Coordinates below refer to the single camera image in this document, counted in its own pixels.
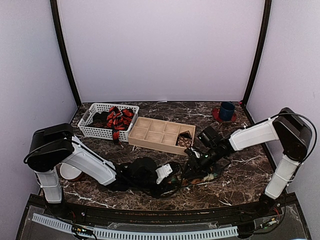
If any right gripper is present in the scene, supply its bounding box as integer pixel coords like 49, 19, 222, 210
182, 145, 222, 180

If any brown green patterned tie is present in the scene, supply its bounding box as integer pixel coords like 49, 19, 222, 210
181, 173, 219, 187

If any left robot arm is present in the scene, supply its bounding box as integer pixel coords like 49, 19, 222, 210
23, 123, 183, 218

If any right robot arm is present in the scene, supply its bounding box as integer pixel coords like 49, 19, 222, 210
185, 107, 318, 217

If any rolled brown patterned tie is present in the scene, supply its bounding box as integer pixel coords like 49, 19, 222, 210
176, 136, 193, 148

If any rolled dark tie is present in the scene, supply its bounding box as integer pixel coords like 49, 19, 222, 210
179, 130, 192, 139

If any wooden compartment tray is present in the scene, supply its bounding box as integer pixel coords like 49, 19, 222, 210
128, 116, 196, 156

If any red saucer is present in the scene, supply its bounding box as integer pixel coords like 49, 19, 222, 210
212, 107, 237, 124

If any blue cup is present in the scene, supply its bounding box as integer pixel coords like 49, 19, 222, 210
219, 102, 235, 122

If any red black striped tie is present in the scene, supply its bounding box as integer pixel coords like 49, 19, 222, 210
106, 106, 135, 145

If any dark tie in basket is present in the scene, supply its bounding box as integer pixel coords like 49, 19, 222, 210
88, 111, 108, 128

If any white perforated basket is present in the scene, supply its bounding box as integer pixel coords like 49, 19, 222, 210
77, 103, 140, 145

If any white orange bowl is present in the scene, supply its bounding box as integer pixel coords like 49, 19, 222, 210
59, 163, 83, 182

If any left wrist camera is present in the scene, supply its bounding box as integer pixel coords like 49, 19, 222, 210
129, 157, 158, 180

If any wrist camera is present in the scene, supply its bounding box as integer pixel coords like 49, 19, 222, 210
197, 126, 223, 149
129, 157, 158, 180

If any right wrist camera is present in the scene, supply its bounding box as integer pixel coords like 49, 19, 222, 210
197, 126, 223, 149

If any grey cable duct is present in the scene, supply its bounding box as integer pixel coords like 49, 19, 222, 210
31, 213, 239, 240

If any black front rail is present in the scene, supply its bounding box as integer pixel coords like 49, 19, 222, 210
29, 193, 298, 227

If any right black frame post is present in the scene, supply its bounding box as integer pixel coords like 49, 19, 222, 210
241, 0, 272, 108

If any black frame post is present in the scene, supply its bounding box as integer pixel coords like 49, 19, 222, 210
241, 0, 272, 108
49, 0, 82, 107

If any left black frame post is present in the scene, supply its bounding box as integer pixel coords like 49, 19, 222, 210
49, 0, 82, 107

